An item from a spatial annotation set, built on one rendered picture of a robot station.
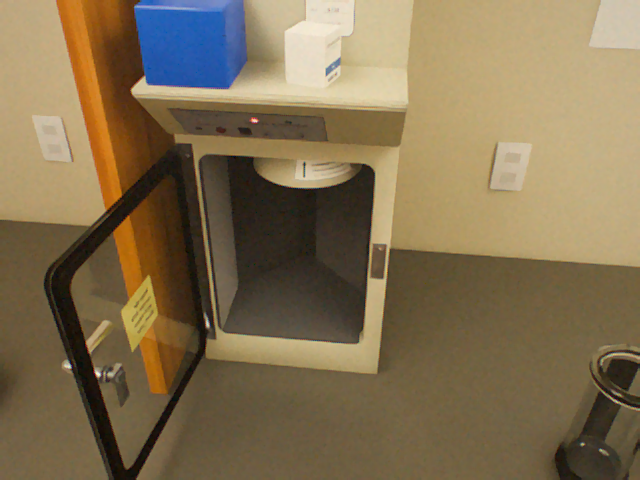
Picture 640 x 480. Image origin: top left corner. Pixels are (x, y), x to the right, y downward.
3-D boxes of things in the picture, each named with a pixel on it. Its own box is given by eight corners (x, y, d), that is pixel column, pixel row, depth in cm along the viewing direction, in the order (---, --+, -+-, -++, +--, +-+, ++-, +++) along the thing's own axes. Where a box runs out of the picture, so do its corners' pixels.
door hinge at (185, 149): (203, 338, 107) (174, 142, 84) (217, 339, 106) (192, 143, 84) (201, 344, 105) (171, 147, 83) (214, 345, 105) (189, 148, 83)
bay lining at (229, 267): (247, 250, 125) (235, 91, 105) (368, 259, 123) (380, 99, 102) (218, 330, 105) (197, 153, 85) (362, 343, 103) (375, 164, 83)
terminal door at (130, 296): (207, 347, 105) (178, 145, 82) (120, 501, 81) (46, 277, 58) (203, 346, 106) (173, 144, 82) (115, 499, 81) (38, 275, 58)
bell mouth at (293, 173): (264, 134, 103) (263, 105, 99) (365, 140, 101) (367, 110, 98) (242, 184, 88) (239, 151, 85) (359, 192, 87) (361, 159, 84)
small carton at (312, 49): (302, 69, 73) (302, 20, 70) (340, 75, 72) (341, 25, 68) (285, 82, 69) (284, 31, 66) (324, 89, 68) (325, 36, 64)
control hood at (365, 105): (171, 126, 83) (161, 56, 77) (401, 140, 80) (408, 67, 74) (142, 164, 73) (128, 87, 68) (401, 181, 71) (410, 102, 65)
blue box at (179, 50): (172, 58, 76) (162, -16, 71) (248, 62, 75) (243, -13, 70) (145, 86, 68) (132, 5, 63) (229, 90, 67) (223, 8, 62)
